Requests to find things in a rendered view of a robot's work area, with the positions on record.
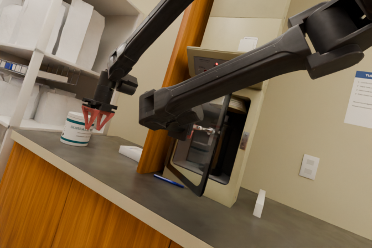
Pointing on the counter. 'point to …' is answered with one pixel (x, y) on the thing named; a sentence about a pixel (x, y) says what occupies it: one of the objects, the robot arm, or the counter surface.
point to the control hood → (213, 58)
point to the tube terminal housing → (273, 25)
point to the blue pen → (169, 181)
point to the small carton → (246, 45)
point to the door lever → (202, 129)
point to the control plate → (206, 63)
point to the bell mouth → (237, 106)
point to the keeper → (244, 140)
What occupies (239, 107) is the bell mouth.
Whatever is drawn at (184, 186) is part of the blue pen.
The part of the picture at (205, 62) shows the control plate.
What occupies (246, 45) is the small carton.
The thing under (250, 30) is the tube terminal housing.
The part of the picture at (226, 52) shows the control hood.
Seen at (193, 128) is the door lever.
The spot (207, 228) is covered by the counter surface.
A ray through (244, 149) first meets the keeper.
